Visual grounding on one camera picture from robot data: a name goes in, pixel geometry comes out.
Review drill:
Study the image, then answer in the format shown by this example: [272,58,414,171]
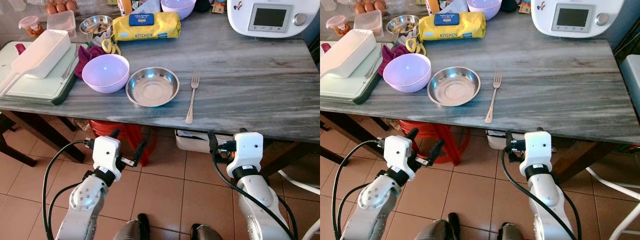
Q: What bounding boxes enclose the small jar with pink lid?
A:
[325,15,350,37]
[18,16,44,38]

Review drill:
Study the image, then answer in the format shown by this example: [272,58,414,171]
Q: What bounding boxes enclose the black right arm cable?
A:
[212,148,299,240]
[501,148,583,240]

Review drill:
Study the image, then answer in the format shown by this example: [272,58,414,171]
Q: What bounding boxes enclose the dark wooden table leg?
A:
[320,110,396,167]
[259,140,321,177]
[0,110,86,168]
[551,140,622,184]

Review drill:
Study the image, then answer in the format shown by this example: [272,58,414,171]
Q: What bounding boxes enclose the small steel bowl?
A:
[385,15,420,36]
[79,15,114,37]

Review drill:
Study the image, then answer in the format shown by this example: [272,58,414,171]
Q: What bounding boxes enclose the yellow kitchen wipes pack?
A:
[417,12,487,42]
[111,12,182,42]

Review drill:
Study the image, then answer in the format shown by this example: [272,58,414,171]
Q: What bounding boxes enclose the clear plastic food container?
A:
[353,10,383,37]
[47,10,77,39]

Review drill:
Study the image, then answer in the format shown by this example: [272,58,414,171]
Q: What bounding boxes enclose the white plastic box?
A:
[174,129,236,154]
[486,129,509,151]

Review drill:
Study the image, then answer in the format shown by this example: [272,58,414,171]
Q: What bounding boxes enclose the lilac plastic bowl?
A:
[383,53,432,94]
[81,54,130,94]
[160,0,197,20]
[467,0,502,21]

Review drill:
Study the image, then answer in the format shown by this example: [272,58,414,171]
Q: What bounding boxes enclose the magenta cloth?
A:
[74,44,108,79]
[377,43,412,77]

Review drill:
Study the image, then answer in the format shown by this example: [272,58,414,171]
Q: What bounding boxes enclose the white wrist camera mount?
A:
[519,131,553,178]
[384,135,415,181]
[92,135,123,181]
[227,131,264,179]

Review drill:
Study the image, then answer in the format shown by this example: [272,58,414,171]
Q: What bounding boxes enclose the shallow steel plate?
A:
[427,66,481,107]
[125,67,180,108]

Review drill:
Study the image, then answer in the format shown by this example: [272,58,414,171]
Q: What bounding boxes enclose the white kitchen appliance with screen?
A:
[531,0,625,39]
[227,0,307,39]

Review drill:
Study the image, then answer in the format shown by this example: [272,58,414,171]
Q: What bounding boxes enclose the yellow handled scissors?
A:
[405,38,426,56]
[101,38,121,56]

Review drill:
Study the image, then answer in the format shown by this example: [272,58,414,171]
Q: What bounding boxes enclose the red plastic stool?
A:
[397,120,463,166]
[88,120,151,167]

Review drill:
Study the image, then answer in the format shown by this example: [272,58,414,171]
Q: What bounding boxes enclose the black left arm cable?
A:
[331,139,387,240]
[42,139,96,240]

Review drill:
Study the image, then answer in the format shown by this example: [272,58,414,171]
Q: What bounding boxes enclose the steel fork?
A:
[484,69,503,124]
[185,69,201,125]
[62,31,96,80]
[364,31,401,79]

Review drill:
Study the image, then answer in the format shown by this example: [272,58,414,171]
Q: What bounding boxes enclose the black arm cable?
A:
[212,148,299,240]
[331,139,387,240]
[42,139,96,240]
[501,148,583,240]

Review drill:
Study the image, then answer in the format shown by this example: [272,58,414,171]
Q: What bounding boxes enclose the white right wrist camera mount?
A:
[519,131,553,178]
[227,131,264,179]

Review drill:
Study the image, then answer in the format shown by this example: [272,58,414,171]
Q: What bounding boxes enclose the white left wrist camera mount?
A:
[384,135,415,181]
[92,135,123,181]

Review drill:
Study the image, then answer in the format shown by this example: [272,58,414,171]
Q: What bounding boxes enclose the pale green cutting board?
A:
[0,41,81,106]
[320,42,384,105]

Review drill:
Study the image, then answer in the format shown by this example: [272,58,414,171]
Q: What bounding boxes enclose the robot right leg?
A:
[190,223,223,240]
[497,222,526,240]

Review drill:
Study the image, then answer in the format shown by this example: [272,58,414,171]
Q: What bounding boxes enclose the pale blue plastic seat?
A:
[620,54,640,104]

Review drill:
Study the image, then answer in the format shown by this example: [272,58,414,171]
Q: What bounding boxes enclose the white tube chair frame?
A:
[277,170,321,240]
[585,167,640,240]

